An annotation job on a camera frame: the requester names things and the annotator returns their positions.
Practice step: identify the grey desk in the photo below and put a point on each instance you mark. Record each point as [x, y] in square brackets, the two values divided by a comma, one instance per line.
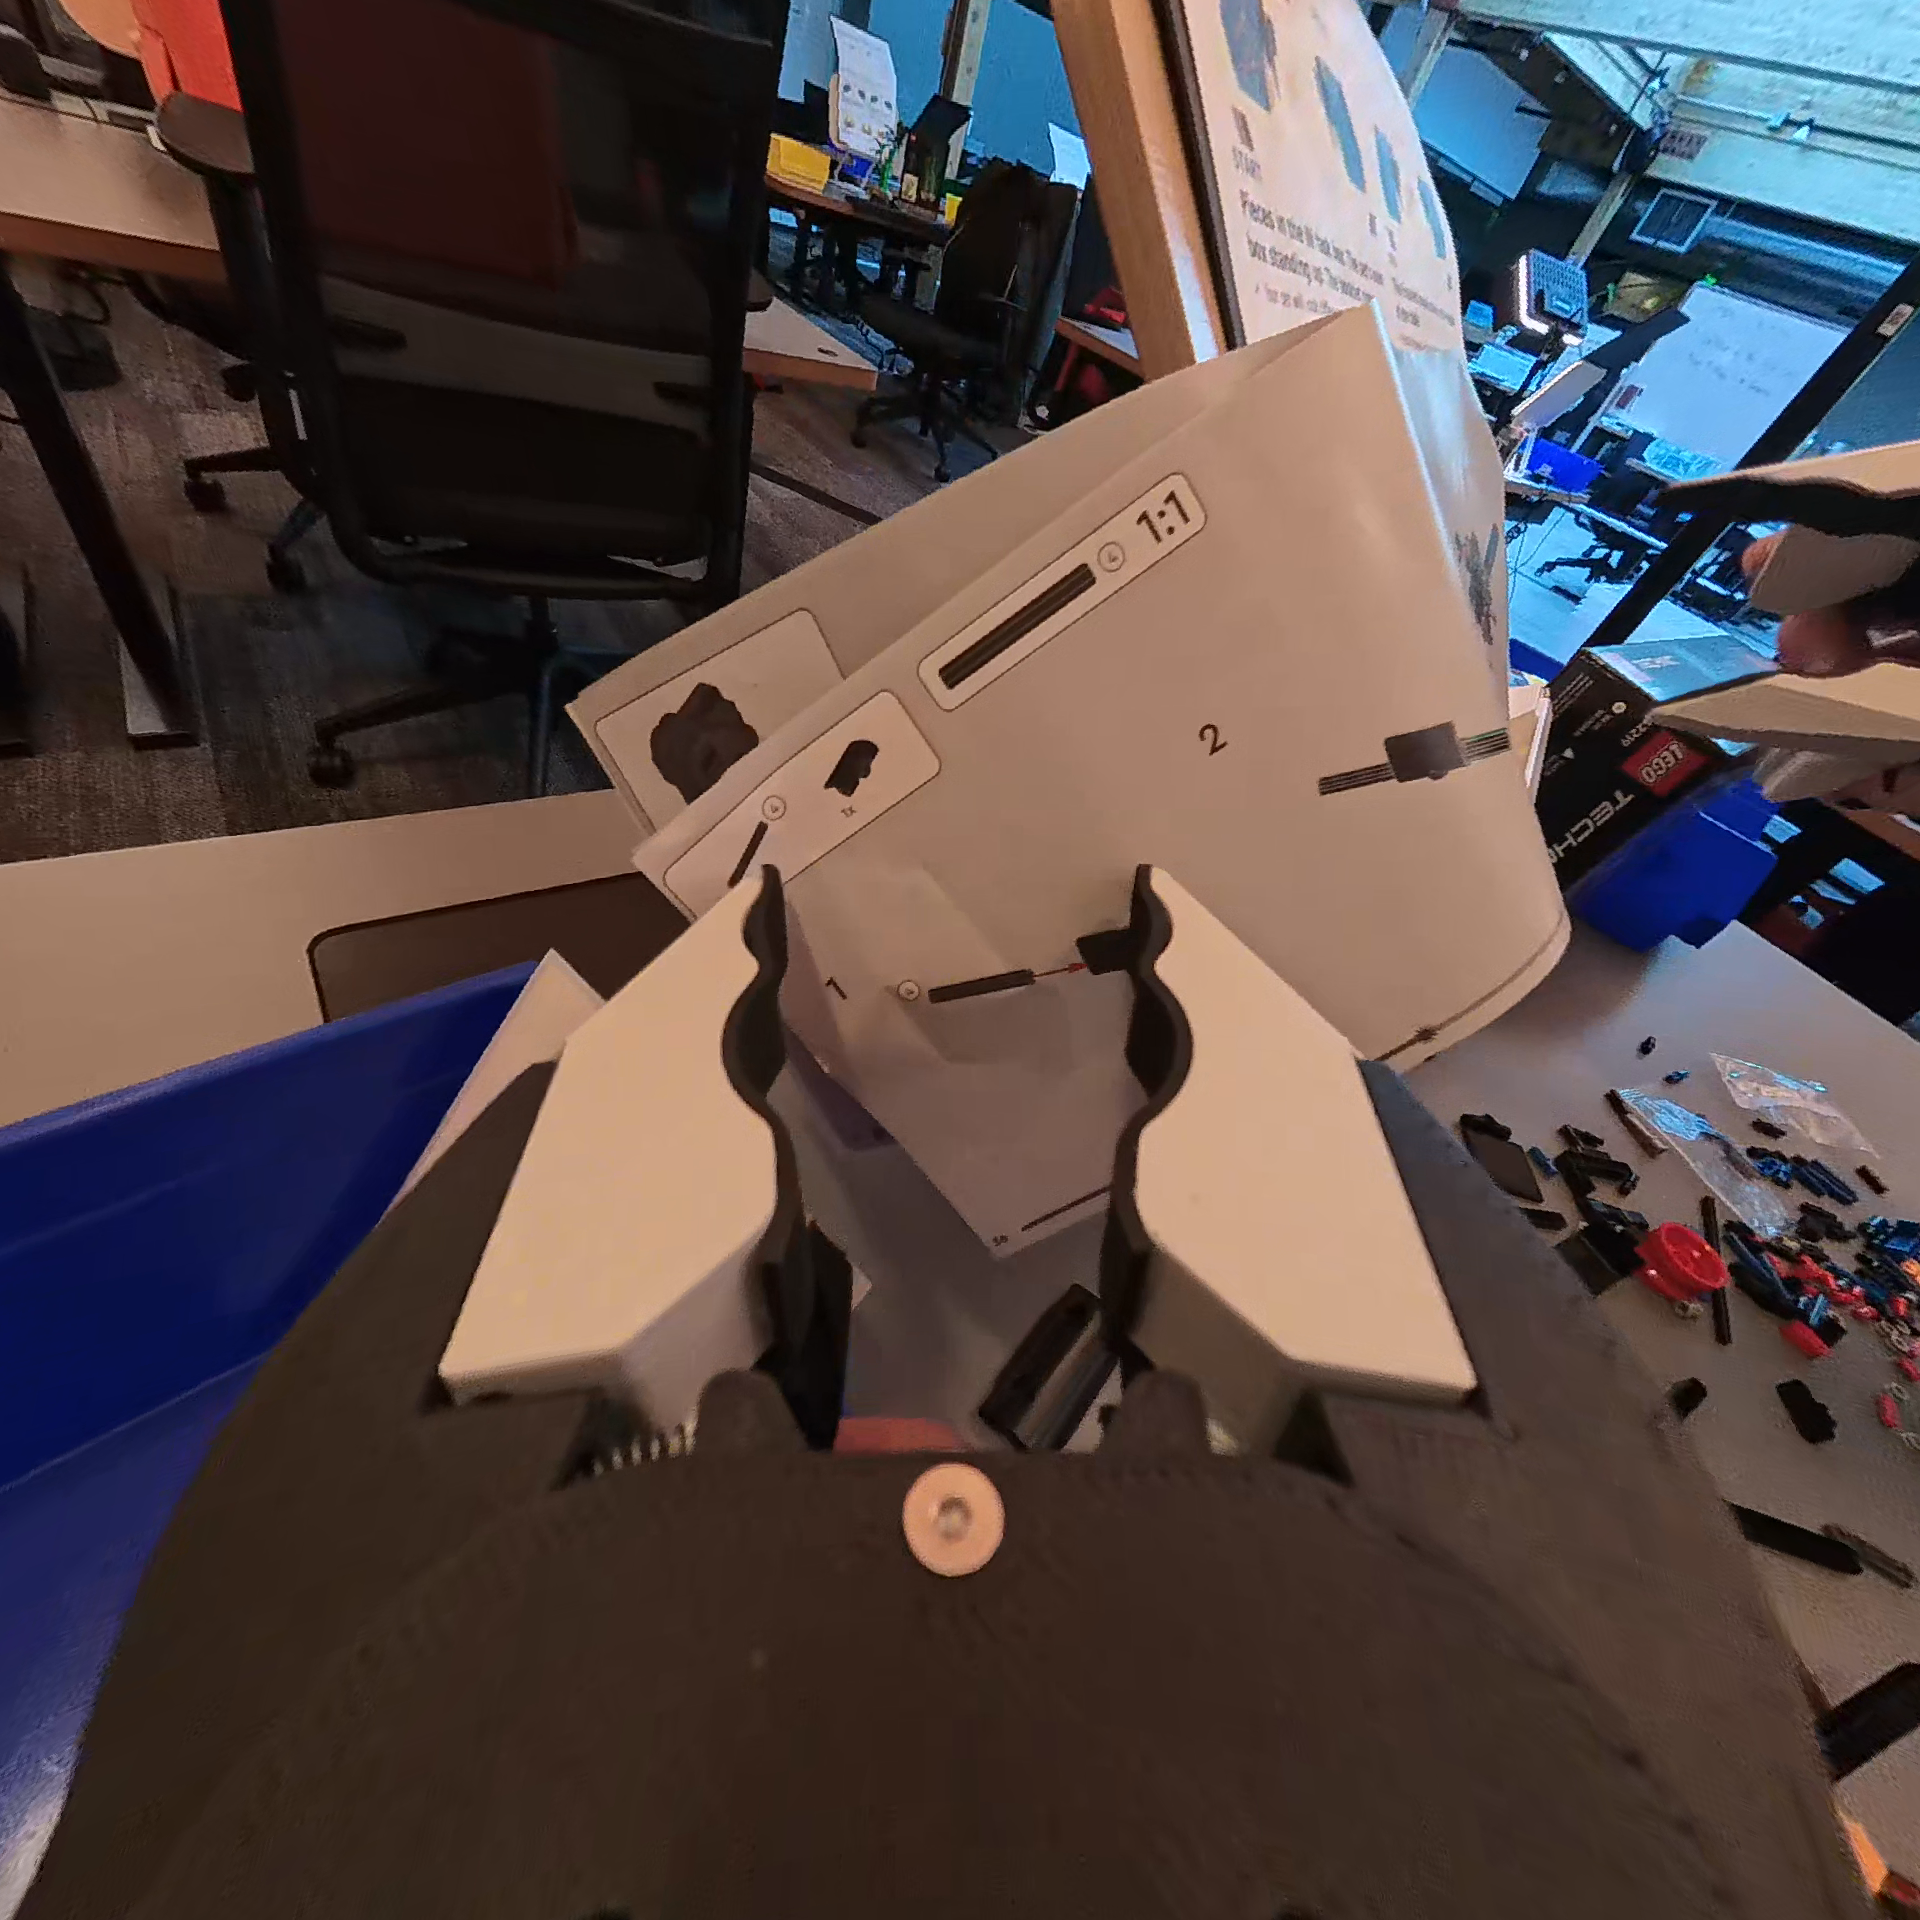
[1786, 990]

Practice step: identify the person's right hand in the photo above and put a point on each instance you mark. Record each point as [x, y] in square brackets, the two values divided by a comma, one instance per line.
[1823, 644]

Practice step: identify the instruction booklet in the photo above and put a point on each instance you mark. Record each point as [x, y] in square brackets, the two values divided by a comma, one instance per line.
[1200, 599]

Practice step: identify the clear plastic bag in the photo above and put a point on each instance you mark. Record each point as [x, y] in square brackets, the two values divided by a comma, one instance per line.
[1769, 1090]

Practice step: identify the black office chair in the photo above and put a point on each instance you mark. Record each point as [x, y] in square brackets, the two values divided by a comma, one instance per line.
[975, 300]
[493, 421]

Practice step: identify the black building toy box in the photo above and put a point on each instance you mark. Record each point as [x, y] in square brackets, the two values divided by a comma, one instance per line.
[1634, 781]

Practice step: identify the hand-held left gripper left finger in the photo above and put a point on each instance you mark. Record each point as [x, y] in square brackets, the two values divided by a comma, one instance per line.
[628, 1202]

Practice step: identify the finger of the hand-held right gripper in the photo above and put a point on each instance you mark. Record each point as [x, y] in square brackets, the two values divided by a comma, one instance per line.
[1799, 715]
[1799, 476]

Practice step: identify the pile of small toy pieces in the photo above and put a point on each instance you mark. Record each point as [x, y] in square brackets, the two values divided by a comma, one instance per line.
[1786, 1277]

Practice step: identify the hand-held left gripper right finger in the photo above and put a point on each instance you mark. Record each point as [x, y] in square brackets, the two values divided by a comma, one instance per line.
[1290, 1202]

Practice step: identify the red toy wheel hub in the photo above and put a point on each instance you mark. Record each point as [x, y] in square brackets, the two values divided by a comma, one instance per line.
[1680, 1260]

